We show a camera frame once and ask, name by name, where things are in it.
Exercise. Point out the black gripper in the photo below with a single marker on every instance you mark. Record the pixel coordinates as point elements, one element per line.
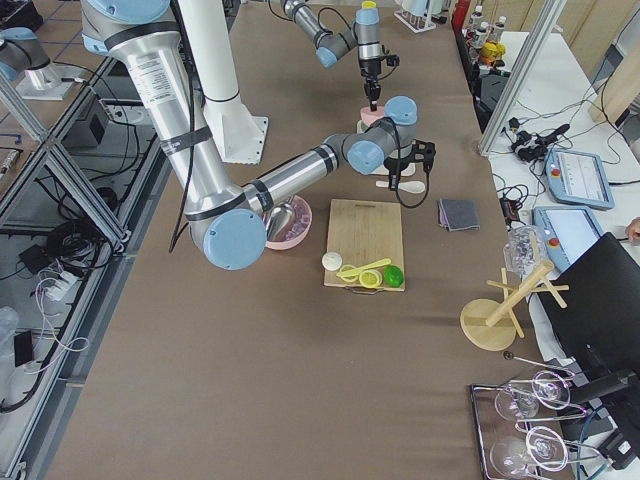
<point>369,69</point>
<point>395,164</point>

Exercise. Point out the small pink bowl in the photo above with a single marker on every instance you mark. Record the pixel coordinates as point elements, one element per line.
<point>369,116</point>

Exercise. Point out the white ceramic spoon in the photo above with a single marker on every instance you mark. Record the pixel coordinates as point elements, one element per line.
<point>413,187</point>

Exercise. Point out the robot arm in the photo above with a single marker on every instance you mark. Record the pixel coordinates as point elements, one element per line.
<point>179,58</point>
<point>362,33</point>

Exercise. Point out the large pink bowl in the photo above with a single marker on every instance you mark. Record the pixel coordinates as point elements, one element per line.
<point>284,245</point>

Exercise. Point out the grey folded cloth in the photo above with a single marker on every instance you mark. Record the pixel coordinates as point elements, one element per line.
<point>458,215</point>

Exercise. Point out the wooden cutting board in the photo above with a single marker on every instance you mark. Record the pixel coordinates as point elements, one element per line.
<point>365,231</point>

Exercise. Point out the yellow plastic knife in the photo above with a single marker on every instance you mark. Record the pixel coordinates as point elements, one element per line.
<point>373,265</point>

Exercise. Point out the green toy lime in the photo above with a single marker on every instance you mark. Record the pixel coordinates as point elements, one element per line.
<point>393,276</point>

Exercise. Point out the ice cubes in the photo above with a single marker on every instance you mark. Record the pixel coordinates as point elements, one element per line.
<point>302,221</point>

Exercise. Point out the upper lemon slice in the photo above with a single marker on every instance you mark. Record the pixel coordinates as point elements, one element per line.
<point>370,278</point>

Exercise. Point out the clear glass cup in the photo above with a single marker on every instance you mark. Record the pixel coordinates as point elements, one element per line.
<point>524,248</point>

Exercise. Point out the white toy bun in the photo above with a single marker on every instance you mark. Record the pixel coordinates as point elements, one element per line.
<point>332,261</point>

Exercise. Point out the metal scoop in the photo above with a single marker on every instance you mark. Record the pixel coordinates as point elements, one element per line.
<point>279,221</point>

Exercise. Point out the upper teach pendant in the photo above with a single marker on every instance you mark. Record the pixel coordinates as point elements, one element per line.
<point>578,178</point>

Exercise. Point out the teach pendant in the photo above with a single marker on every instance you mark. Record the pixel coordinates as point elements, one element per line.
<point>568,232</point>
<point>578,178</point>

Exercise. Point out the lower teach pendant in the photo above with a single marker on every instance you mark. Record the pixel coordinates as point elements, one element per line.
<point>568,232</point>

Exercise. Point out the wooden cup rack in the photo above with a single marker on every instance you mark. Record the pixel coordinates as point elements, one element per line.
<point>492,325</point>

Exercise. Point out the upper wine glass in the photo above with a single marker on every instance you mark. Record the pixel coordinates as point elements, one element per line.
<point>519,400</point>

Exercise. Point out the wine glass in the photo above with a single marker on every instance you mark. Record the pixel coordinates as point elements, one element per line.
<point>542,449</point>
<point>519,400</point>

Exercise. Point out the lower wine glass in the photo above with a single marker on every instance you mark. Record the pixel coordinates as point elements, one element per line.
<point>542,449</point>

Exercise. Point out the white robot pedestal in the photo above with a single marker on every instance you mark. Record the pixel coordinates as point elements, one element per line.
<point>238,135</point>

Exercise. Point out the metal board handle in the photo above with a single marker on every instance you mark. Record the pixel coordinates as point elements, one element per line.
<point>363,290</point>

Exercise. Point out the aluminium frame post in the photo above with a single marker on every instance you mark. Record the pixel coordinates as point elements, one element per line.
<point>525,61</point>

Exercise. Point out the wire glass rack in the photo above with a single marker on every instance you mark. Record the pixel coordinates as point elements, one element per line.
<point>594,442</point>

